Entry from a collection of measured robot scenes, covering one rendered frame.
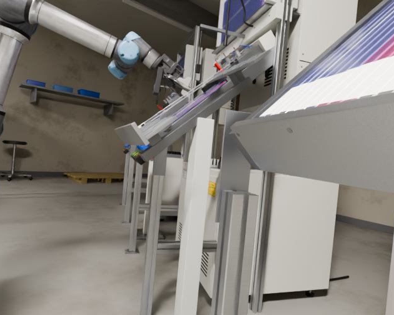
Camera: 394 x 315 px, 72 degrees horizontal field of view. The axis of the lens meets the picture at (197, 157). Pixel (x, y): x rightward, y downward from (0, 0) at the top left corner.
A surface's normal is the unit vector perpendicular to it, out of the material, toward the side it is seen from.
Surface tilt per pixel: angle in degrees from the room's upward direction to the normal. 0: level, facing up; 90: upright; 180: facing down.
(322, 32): 90
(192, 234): 90
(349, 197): 90
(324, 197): 90
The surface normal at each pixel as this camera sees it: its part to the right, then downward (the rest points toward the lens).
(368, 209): -0.76, -0.06
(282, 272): 0.30, 0.04
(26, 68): 0.64, 0.07
